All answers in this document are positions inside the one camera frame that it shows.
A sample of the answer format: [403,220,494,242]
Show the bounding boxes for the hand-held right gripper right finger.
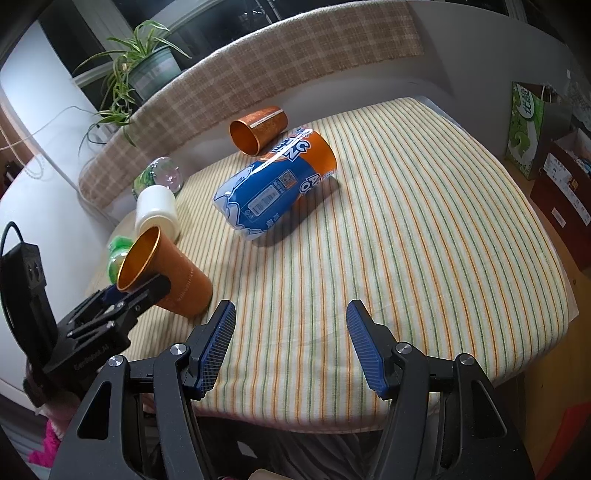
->
[346,299,532,480]

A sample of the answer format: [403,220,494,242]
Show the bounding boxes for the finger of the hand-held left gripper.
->
[67,274,171,342]
[69,285,122,329]

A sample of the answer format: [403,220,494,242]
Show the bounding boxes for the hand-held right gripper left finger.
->
[48,300,236,480]

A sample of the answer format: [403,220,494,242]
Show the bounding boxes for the orange metal cup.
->
[229,106,290,157]
[115,226,214,318]

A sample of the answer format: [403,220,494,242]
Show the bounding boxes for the white plastic jar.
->
[134,185,180,243]

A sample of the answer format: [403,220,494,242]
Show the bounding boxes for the pink cloth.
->
[27,392,85,468]

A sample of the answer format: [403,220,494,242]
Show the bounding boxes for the striped table cloth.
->
[83,95,581,426]

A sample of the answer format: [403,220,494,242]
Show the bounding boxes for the clear green plastic bottle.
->
[133,156,184,200]

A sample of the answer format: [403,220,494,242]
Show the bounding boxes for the blue and orange snack canister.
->
[213,128,339,243]

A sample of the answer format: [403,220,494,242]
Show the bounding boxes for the potted spider plant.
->
[73,20,193,155]

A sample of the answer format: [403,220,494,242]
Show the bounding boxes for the brown cardboard box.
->
[529,128,591,274]

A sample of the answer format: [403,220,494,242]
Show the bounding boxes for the plaid beige cloth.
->
[78,0,424,209]

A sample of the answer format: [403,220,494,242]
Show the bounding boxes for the green paper bag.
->
[503,81,574,180]

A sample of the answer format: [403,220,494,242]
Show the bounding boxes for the black cable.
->
[0,221,27,260]

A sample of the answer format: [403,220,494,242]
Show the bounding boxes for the white cable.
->
[0,104,100,182]

